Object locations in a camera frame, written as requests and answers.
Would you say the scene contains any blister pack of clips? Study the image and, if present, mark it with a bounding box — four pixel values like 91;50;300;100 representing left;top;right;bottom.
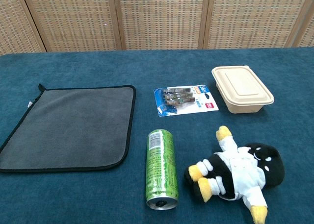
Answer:
153;84;219;118

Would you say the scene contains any penguin plush toy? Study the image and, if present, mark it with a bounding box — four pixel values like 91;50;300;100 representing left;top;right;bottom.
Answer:
183;125;286;224

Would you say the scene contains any grey and green cloth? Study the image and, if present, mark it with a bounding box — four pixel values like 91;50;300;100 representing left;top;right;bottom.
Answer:
0;83;136;174

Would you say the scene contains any green drink can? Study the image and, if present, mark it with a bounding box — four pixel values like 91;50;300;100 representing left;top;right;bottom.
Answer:
146;128;179;211

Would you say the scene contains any woven folding screen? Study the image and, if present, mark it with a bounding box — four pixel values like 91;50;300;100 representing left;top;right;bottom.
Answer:
0;0;314;56

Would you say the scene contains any beige lidded food container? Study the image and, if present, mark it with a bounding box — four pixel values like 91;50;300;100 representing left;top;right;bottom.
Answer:
211;65;275;114

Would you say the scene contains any blue table cloth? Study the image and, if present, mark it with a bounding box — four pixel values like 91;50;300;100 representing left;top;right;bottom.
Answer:
0;47;314;224

